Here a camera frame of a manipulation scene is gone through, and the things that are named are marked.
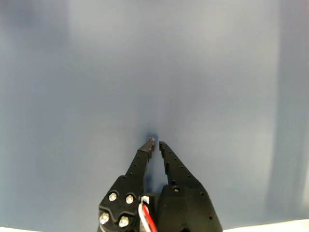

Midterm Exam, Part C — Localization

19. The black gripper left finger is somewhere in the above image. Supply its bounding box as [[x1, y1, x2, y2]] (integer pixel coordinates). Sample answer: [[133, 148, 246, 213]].
[[97, 137, 155, 232]]

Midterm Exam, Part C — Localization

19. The dark blue table mat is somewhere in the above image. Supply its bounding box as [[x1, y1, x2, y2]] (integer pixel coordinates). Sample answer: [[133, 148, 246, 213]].
[[0, 0, 309, 232]]

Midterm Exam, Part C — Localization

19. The red white black servo cable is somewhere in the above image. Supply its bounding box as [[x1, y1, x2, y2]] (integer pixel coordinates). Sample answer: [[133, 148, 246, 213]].
[[138, 196, 157, 232]]

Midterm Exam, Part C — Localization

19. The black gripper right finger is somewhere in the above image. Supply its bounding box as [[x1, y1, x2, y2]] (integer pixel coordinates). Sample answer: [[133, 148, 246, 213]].
[[155, 141, 223, 232]]

